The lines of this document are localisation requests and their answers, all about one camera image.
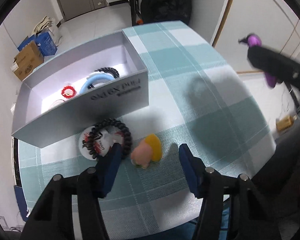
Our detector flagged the white printed pin badge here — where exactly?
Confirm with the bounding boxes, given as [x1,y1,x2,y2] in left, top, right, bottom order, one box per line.
[78,126,124,160]

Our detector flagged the black bead bracelet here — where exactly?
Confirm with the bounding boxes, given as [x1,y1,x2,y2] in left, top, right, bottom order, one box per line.
[88,118,133,160]

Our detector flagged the purple ring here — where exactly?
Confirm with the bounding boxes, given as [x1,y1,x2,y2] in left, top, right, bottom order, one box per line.
[238,32,278,88]

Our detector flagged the doll head figurine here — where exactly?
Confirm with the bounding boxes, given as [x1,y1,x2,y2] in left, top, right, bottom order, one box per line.
[130,134,162,169]

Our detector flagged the red knot charm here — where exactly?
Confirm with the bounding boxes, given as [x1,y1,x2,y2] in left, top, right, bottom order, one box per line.
[61,85,77,99]

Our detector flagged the light blue ring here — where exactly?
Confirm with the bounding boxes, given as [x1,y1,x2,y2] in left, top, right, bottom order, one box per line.
[79,71,116,94]

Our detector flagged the black spiral hair tie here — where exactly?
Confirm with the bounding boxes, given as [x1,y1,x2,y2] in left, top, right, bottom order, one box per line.
[86,66,121,91]

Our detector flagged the teal plaid tablecloth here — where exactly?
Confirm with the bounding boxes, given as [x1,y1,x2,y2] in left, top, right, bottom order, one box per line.
[19,21,275,239]

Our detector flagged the grey open phone box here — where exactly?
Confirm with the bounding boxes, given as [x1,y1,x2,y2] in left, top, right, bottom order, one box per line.
[12,30,149,148]

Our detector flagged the brown cardboard box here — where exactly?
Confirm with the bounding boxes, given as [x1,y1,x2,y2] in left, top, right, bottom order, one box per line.
[11,41,44,81]

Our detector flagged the black backpack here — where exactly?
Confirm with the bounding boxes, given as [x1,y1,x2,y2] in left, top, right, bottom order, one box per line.
[141,0,192,24]

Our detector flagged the blue carton box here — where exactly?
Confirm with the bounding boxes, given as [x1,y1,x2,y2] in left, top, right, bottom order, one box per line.
[18,32,57,57]

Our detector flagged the white cloth bag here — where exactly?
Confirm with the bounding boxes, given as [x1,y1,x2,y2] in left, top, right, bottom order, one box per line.
[31,15,62,47]

